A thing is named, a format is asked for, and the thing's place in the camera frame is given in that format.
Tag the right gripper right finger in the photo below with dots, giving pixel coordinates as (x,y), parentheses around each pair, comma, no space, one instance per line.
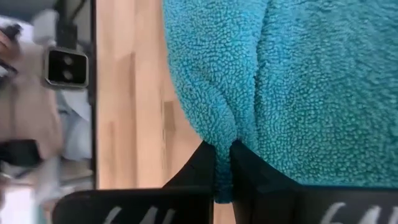
(295,205)

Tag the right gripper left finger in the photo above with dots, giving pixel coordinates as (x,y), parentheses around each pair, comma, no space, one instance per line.
(155,205)

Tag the teal microfiber towel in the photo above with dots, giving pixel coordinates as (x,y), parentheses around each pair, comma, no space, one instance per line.
(295,93)

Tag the person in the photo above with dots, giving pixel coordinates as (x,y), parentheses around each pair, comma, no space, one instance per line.
(31,109)

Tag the black aluminium table frame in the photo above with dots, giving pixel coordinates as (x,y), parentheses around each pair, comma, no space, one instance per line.
(93,109)

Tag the silver-framed dual-lens camera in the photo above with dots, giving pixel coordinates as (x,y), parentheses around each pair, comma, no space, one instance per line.
(65,67)

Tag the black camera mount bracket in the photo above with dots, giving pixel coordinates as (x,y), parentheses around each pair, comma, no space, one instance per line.
(66,28)

